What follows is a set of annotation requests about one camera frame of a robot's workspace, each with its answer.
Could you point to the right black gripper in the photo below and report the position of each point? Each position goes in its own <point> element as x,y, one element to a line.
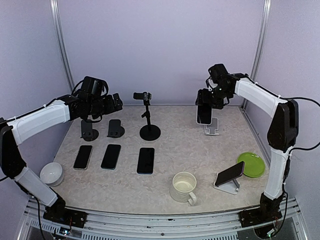
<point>202,97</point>

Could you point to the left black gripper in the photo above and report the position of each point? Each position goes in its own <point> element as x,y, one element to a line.
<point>111,107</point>

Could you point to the black phone white case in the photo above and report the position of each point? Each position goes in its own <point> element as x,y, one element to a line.
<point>204,115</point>

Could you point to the dark grey phone stand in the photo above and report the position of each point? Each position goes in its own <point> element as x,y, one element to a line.
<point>115,130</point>

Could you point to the grey round-base phone stand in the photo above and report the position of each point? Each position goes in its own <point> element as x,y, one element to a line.
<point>87,132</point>

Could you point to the tall black clamp stand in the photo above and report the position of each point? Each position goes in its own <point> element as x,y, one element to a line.
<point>149,132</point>

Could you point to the black phone landscape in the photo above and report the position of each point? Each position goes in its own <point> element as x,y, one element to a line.
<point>111,156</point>

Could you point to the black phone blue edge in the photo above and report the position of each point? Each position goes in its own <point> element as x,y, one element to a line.
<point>146,160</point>

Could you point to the black phone white edge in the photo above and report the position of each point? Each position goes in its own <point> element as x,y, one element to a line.
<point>83,157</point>

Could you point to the purple phone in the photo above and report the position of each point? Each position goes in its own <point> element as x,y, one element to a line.
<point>230,174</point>

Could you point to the white folding phone stand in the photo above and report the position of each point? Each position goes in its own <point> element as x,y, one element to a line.
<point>231,187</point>

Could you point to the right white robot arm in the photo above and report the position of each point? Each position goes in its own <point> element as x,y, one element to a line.
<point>281,135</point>

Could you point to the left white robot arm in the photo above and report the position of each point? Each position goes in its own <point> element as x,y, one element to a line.
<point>31,140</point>

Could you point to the green plate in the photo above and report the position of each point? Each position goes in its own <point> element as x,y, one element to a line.
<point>254,166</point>

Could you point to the white ribbed mug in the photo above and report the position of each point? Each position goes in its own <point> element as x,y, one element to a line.
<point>182,188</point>

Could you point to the white bowl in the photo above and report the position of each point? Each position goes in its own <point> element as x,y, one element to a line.
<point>52,174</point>

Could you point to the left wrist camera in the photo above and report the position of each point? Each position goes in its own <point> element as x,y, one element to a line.
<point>91,87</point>

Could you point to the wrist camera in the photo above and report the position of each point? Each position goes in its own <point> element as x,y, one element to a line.
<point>216,71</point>
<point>91,87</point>

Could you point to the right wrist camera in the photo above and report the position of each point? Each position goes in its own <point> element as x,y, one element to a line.
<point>216,71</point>

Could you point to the left aluminium frame post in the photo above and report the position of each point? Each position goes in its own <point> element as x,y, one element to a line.
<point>54,6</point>

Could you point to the aluminium frame post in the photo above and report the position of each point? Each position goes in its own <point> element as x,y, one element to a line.
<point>54,6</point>
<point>261,38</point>

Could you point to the right aluminium frame post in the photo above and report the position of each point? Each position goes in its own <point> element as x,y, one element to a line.
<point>261,38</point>

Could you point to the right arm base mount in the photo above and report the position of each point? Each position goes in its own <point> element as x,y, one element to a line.
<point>251,217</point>

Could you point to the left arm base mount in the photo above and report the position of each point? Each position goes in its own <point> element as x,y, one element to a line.
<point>70,217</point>

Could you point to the front aluminium rail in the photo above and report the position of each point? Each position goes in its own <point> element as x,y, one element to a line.
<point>217,219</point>

